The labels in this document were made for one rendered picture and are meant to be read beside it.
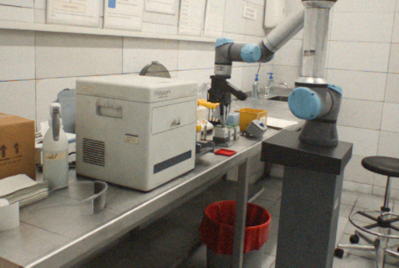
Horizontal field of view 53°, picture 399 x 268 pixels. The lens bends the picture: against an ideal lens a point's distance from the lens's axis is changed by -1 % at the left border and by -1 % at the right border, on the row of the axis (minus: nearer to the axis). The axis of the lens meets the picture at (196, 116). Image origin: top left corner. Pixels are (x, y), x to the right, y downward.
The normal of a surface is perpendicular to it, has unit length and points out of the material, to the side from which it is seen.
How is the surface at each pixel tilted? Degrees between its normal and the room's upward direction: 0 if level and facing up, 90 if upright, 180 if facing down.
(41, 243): 0
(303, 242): 90
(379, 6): 90
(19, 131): 88
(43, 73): 90
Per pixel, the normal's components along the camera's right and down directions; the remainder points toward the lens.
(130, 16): 0.87, 0.17
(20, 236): 0.05, -0.98
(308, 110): -0.65, 0.22
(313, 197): -0.48, 0.13
